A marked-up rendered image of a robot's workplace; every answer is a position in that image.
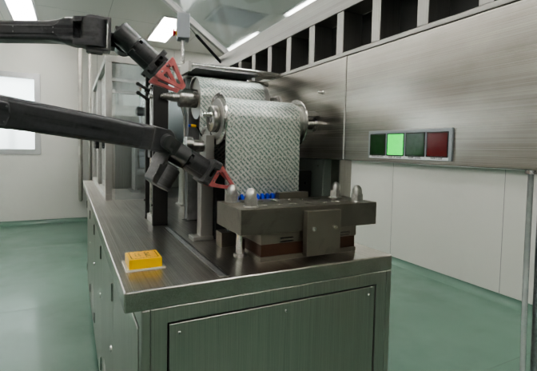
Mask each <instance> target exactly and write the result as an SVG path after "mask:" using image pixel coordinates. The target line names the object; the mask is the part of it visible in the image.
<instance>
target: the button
mask: <svg viewBox="0 0 537 371"><path fill-rule="evenodd" d="M125 263H126V264H127V267H128V269H129V270H132V269H145V268H153V267H159V266H162V257H161V255H160V254H159V253H158V252H157V251H156V250H155V249H154V250H146V251H137V252H129V253H125Z"/></svg>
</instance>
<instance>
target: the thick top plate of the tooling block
mask: <svg viewBox="0 0 537 371"><path fill-rule="evenodd" d="M350 199H351V198H350V197H345V196H342V197H329V196H319V197H308V198H291V199H277V198H266V199H257V205H258V206H259V207H258V208H245V207H243V205H244V204H245V200H238V201H239V202H236V203H229V202H225V201H217V224H218V225H221V226H223V227H225V228H226V229H228V230H230V231H232V232H234V233H236V234H238V235H240V236H249V235H258V234H267V233H284V232H293V231H302V230H303V221H304V210H314V209H341V220H340V227H345V226H354V225H371V224H376V202H374V201H367V200H364V201H362V202H355V201H350Z"/></svg>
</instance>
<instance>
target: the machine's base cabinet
mask: <svg viewBox="0 0 537 371"><path fill-rule="evenodd" d="M86 208H87V222H88V263H87V270H88V286H89V298H90V304H91V311H92V318H93V329H94V336H95V342H96V349H97V360H98V367H99V371H388V336H389V315H390V294H391V273H392V271H391V270H390V269H389V270H384V271H379V272H374V273H365V274H360V275H355V276H350V277H341V278H336V279H331V280H326V281H317V282H312V283H307V284H302V285H293V286H288V287H283V288H278V289H269V290H264V291H259V292H254V293H245V294H240V295H235V296H230V297H221V298H216V299H211V300H206V301H197V302H192V303H187V304H182V305H173V306H168V307H163V308H158V309H149V310H144V311H139V312H134V313H124V311H123V308H122V306H121V302H120V299H119V296H118V293H117V289H116V286H115V284H114V281H113V277H112V274H111V271H110V268H109V264H108V261H107V259H106V256H105V251H104V249H103V246H102V243H101V239H100V237H99V234H98V231H97V227H96V224H95V221H94V219H93V215H92V212H91V208H90V204H89V202H88V199H87V201H86Z"/></svg>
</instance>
